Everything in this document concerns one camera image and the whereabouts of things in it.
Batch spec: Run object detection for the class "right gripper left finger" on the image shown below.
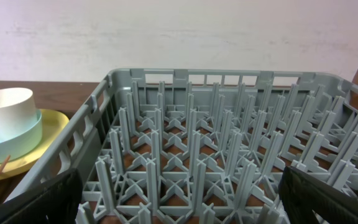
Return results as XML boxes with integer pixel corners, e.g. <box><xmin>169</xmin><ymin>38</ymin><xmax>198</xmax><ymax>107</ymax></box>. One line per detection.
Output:
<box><xmin>0</xmin><ymin>168</ymin><xmax>83</xmax><ymax>224</ymax></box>

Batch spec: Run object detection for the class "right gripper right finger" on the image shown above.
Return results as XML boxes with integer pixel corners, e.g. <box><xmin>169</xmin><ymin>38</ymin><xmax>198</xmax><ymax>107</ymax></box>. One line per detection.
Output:
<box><xmin>278</xmin><ymin>167</ymin><xmax>358</xmax><ymax>224</ymax></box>

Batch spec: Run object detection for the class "grey dishwasher rack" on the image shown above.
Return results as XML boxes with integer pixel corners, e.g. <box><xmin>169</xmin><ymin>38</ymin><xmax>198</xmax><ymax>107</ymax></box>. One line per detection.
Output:
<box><xmin>6</xmin><ymin>68</ymin><xmax>358</xmax><ymax>223</ymax></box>

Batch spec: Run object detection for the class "yellow plate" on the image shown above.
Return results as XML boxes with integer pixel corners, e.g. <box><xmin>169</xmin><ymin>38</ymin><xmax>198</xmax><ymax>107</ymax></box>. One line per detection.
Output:
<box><xmin>0</xmin><ymin>109</ymin><xmax>69</xmax><ymax>179</ymax></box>

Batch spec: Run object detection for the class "light blue bowl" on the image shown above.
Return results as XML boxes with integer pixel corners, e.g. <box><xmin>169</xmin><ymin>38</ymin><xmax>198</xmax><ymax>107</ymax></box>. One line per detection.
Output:
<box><xmin>0</xmin><ymin>110</ymin><xmax>43</xmax><ymax>163</ymax></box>

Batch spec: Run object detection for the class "white cup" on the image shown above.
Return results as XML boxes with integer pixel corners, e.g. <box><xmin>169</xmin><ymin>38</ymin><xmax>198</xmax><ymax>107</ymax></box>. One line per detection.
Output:
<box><xmin>0</xmin><ymin>87</ymin><xmax>37</xmax><ymax>141</ymax></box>

